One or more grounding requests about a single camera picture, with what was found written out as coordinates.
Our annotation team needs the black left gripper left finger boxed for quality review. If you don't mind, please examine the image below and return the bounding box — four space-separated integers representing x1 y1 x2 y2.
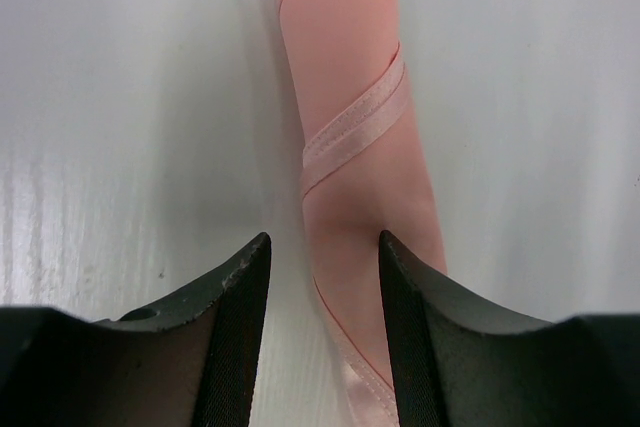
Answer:
1 234 271 426

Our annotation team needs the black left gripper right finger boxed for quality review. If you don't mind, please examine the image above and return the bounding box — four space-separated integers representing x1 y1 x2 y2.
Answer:
379 232 639 426

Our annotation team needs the pink satin napkin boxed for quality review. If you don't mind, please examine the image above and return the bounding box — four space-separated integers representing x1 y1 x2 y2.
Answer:
277 0 446 426

